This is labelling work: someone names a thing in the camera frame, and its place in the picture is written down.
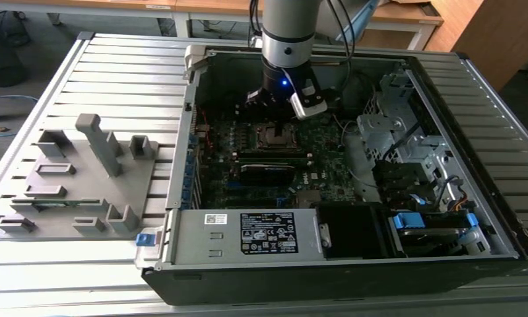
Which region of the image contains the black fan shroud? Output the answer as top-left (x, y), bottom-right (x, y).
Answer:
top-left (315, 201), bottom-right (400, 262)

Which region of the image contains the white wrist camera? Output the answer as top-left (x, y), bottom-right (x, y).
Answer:
top-left (290, 86), bottom-right (330, 121)

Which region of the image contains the metal socket cover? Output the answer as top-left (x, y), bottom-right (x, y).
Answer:
top-left (256, 124), bottom-right (302, 151)

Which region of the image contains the blue network cable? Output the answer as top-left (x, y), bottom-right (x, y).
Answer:
top-left (0, 94), bottom-right (40, 138)

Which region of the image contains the black expansion slot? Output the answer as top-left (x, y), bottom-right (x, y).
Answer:
top-left (227, 189), bottom-right (279, 196)
top-left (226, 199), bottom-right (279, 208)

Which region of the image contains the black bin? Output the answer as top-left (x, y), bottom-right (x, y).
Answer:
top-left (0, 42), bottom-right (30, 88)

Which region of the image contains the CPU silver plate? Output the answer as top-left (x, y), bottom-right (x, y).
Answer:
top-left (264, 127), bottom-right (294, 146)

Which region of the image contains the CPU socket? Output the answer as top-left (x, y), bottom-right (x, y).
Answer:
top-left (252, 122), bottom-right (304, 153)

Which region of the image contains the black PC case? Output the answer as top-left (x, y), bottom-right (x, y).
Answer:
top-left (134, 44), bottom-right (528, 306)

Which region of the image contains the wooden cabinet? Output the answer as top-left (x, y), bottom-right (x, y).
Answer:
top-left (425, 0), bottom-right (528, 92)

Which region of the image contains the black RAM slot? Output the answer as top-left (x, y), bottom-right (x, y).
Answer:
top-left (240, 149), bottom-right (308, 158)

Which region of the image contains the thick black cable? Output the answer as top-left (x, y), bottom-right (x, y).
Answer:
top-left (339, 71), bottom-right (379, 115)

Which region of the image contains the black graphics card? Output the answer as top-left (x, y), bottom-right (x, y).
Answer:
top-left (239, 163), bottom-right (295, 186)

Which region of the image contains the green motherboard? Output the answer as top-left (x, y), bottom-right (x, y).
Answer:
top-left (192, 105), bottom-right (371, 211)

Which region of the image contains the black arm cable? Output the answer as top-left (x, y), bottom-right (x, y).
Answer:
top-left (326, 0), bottom-right (359, 93)

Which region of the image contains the coloured wire bundle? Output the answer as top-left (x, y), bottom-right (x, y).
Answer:
top-left (451, 197), bottom-right (475, 213)

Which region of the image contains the hard disk in blue carrier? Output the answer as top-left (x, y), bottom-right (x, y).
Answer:
top-left (387, 211), bottom-right (481, 258)

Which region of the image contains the silver drive cage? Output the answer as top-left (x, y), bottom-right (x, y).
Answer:
top-left (356, 71), bottom-right (418, 162)

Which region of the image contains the black plastic drive bracket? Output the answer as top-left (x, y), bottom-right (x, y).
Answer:
top-left (372, 160), bottom-right (439, 207)

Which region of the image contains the grey chipset heatsink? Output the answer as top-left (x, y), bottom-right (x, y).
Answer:
top-left (296, 190), bottom-right (323, 205)

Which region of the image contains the black wire basket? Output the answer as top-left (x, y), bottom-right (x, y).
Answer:
top-left (0, 9), bottom-right (32, 47)

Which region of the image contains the grey floor stand base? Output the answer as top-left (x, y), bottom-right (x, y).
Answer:
top-left (0, 98), bottom-right (32, 123)

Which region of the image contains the black cable with connector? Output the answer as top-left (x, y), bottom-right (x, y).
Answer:
top-left (438, 174), bottom-right (465, 207)

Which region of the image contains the grey parts rack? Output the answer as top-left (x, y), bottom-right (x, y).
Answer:
top-left (0, 113), bottom-right (159, 239)

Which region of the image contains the wooden desk white frame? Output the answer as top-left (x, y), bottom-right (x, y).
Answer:
top-left (0, 0), bottom-right (180, 37)
top-left (175, 0), bottom-right (445, 51)

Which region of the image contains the grey power supply unit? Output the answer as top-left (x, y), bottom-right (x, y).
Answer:
top-left (170, 207), bottom-right (331, 265)

